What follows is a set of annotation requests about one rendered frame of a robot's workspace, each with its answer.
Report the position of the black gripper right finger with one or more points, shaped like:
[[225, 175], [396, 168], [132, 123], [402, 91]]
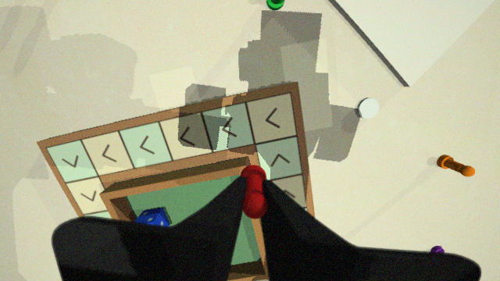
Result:
[[300, 248]]

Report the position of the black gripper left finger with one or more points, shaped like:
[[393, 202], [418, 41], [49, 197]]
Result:
[[198, 248]]

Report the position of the blue die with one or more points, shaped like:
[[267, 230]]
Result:
[[154, 216]]

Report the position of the red pawn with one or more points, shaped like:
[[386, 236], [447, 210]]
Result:
[[255, 205]]

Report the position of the square board track with arrow tiles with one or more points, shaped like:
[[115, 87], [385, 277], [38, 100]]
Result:
[[248, 151]]

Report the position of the green pawn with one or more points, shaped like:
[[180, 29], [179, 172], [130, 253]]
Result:
[[274, 4]]

